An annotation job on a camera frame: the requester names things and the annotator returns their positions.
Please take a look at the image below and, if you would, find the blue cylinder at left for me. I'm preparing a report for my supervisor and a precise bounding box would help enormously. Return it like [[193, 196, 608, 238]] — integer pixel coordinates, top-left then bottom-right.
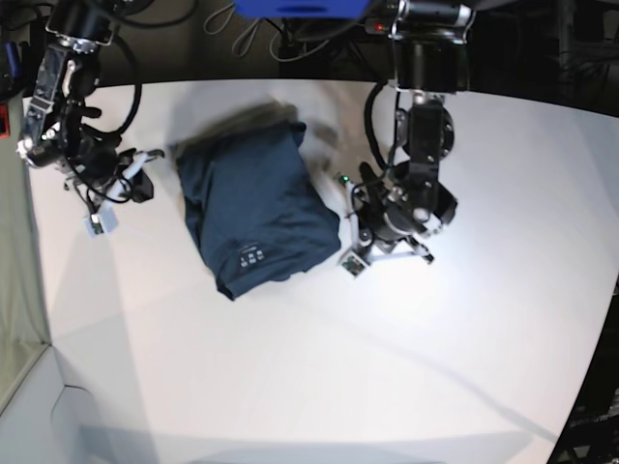
[[3, 42, 22, 79]]

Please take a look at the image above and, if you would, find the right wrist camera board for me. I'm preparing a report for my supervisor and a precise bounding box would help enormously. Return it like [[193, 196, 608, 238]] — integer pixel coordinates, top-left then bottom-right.
[[84, 209, 119, 238]]

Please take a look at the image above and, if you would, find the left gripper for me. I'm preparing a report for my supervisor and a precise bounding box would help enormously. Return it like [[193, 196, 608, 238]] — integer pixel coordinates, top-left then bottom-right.
[[340, 186, 434, 266]]

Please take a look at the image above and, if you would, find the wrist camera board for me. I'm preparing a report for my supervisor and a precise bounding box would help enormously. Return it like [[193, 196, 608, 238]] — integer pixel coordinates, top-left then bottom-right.
[[339, 249, 370, 278], [84, 209, 119, 238]]

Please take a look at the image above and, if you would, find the blue overhead box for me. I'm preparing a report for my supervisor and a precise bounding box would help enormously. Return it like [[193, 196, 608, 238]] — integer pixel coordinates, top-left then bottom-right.
[[234, 0, 369, 18]]

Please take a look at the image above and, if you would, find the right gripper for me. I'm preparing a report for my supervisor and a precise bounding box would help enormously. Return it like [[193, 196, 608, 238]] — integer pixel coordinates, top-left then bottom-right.
[[62, 149, 165, 216]]

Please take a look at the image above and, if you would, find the black power strip red light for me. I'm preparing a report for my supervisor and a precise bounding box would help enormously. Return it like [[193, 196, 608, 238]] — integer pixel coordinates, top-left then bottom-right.
[[364, 17, 394, 37]]

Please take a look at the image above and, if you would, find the red box at left edge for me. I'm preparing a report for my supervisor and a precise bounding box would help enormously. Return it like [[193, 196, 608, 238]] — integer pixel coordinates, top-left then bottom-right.
[[0, 103, 11, 139]]

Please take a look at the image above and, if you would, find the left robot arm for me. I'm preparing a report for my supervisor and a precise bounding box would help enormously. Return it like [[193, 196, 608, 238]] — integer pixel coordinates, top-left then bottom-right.
[[338, 1, 475, 277]]

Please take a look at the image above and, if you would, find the dark blue t-shirt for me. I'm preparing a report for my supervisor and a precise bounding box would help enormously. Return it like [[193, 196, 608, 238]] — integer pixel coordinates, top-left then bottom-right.
[[175, 101, 340, 301]]

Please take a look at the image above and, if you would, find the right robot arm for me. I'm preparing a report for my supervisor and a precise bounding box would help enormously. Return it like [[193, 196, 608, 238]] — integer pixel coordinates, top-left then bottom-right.
[[16, 1, 199, 236]]

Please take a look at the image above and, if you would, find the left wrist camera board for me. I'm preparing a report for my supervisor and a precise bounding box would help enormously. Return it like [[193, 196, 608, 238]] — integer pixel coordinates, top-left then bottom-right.
[[339, 249, 370, 278]]

